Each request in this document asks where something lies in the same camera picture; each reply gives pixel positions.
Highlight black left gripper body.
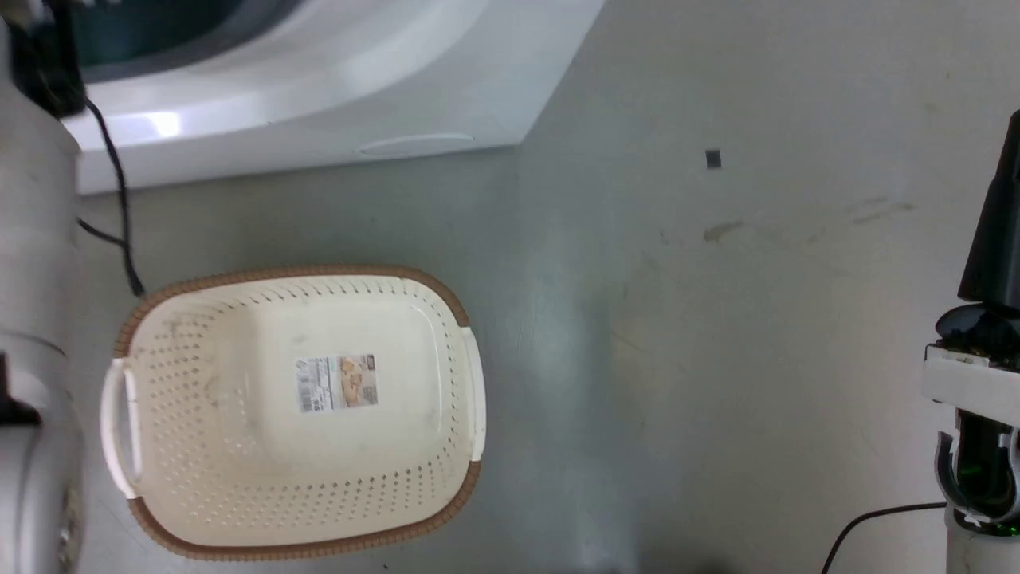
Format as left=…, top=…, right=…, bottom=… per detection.
left=10, top=0, right=87, bottom=119

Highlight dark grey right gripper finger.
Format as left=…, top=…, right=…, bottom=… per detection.
left=958, top=110, right=1020, bottom=310

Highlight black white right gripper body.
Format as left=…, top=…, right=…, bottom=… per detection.
left=921, top=301, right=1020, bottom=412

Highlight dark washing machine door opening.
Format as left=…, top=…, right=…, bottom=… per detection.
left=70, top=0, right=308, bottom=85

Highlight white washing machine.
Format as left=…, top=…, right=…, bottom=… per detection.
left=61, top=0, right=607, bottom=197

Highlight cream laundry basket brown rim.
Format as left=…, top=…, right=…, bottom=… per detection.
left=100, top=265, right=487, bottom=561

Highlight printed label sticker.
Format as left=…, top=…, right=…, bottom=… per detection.
left=296, top=354, right=378, bottom=415

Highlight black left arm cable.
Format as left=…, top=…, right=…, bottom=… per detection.
left=76, top=97, right=147, bottom=298

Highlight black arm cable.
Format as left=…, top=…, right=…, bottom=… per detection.
left=820, top=501, right=949, bottom=574
left=76, top=97, right=147, bottom=298

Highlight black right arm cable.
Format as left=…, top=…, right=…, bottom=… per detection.
left=820, top=501, right=949, bottom=574

